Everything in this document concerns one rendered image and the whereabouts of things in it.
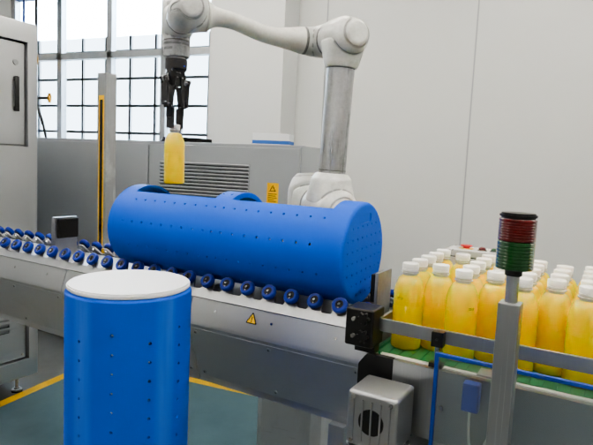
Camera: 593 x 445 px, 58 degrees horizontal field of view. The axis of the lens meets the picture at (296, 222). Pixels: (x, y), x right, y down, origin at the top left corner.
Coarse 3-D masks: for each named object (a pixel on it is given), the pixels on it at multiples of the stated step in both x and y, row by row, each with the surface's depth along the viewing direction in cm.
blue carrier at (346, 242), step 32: (128, 192) 182; (160, 192) 197; (224, 192) 168; (128, 224) 175; (160, 224) 168; (192, 224) 162; (224, 224) 156; (256, 224) 151; (288, 224) 146; (320, 224) 142; (352, 224) 140; (128, 256) 181; (160, 256) 172; (192, 256) 163; (224, 256) 156; (256, 256) 150; (288, 256) 145; (320, 256) 140; (352, 256) 142; (288, 288) 152; (320, 288) 144; (352, 288) 144
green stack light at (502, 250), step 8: (496, 248) 96; (504, 248) 93; (512, 248) 92; (520, 248) 92; (528, 248) 92; (496, 256) 96; (504, 256) 93; (512, 256) 92; (520, 256) 92; (528, 256) 92; (496, 264) 95; (504, 264) 93; (512, 264) 92; (520, 264) 92; (528, 264) 92
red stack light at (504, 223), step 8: (504, 224) 93; (512, 224) 92; (520, 224) 91; (528, 224) 91; (536, 224) 92; (504, 232) 93; (512, 232) 92; (520, 232) 92; (528, 232) 92; (536, 232) 93; (504, 240) 93; (512, 240) 92; (520, 240) 92; (528, 240) 92; (536, 240) 93
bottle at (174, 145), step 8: (168, 136) 186; (176, 136) 186; (168, 144) 185; (176, 144) 185; (168, 152) 186; (176, 152) 186; (168, 160) 186; (176, 160) 186; (168, 168) 186; (176, 168) 186; (168, 176) 186; (176, 176) 187
